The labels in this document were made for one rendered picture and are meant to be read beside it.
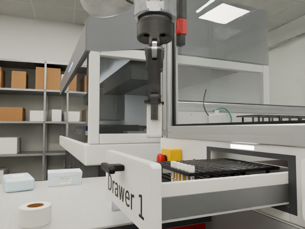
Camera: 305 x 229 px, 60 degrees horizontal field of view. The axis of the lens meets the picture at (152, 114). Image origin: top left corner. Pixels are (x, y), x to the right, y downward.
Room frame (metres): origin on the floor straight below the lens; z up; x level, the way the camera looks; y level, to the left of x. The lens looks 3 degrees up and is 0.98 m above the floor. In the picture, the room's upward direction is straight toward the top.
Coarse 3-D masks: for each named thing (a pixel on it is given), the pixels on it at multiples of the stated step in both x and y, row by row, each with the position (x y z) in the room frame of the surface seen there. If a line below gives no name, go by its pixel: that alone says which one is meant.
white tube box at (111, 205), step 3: (105, 192) 0.80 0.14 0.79; (105, 195) 0.80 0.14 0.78; (105, 198) 0.80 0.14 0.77; (108, 198) 0.76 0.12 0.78; (105, 201) 0.80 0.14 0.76; (108, 201) 0.76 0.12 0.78; (111, 201) 0.72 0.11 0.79; (108, 204) 0.76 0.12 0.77; (111, 204) 0.72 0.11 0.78; (114, 204) 0.73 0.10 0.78; (111, 207) 0.72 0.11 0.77; (114, 207) 0.72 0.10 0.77; (117, 207) 0.73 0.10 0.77; (111, 210) 0.72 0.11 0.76
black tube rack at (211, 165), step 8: (184, 160) 0.67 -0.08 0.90; (192, 160) 0.67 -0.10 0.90; (200, 160) 0.68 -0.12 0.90; (208, 160) 0.67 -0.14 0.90; (216, 160) 0.68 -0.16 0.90; (224, 160) 0.67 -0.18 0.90; (232, 160) 0.67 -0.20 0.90; (240, 160) 0.67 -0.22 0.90; (200, 168) 0.54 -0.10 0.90; (208, 168) 0.54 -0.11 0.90; (216, 168) 0.55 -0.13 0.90; (224, 168) 0.55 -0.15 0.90; (232, 168) 0.54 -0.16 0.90; (240, 168) 0.54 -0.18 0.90; (248, 168) 0.55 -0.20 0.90; (256, 168) 0.54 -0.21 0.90; (264, 168) 0.55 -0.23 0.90; (272, 168) 0.56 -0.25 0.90; (168, 176) 0.61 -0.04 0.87; (200, 176) 0.61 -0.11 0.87; (208, 176) 0.61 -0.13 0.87; (216, 176) 0.61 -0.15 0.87; (224, 176) 0.61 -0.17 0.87
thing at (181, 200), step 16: (240, 176) 0.48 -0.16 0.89; (256, 176) 0.49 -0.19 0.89; (272, 176) 0.51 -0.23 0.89; (176, 192) 0.43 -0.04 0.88; (192, 192) 0.44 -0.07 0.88; (208, 192) 0.45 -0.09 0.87; (224, 192) 0.46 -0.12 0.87; (240, 192) 0.48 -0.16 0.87; (256, 192) 0.49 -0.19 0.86; (272, 192) 0.51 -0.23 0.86; (288, 192) 0.52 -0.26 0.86; (176, 208) 0.43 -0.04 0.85; (192, 208) 0.44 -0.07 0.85; (208, 208) 0.45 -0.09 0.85; (224, 208) 0.46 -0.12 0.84; (240, 208) 0.48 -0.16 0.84; (256, 208) 0.49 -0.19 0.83
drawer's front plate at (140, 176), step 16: (112, 160) 0.60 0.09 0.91; (128, 160) 0.49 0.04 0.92; (144, 160) 0.44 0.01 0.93; (112, 176) 0.60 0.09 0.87; (128, 176) 0.49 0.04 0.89; (144, 176) 0.42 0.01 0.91; (160, 176) 0.40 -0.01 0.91; (112, 192) 0.60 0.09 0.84; (144, 192) 0.42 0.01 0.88; (160, 192) 0.40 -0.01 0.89; (128, 208) 0.49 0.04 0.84; (144, 208) 0.41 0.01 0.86; (160, 208) 0.40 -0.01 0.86; (144, 224) 0.41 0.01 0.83; (160, 224) 0.40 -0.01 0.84
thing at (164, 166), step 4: (164, 164) 0.61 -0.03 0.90; (168, 164) 0.60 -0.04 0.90; (164, 168) 0.58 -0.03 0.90; (168, 168) 0.56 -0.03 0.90; (172, 168) 0.54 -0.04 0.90; (176, 172) 0.53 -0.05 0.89; (180, 172) 0.51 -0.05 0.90; (184, 172) 0.50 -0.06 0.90; (196, 172) 0.49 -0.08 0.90; (188, 176) 0.48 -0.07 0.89
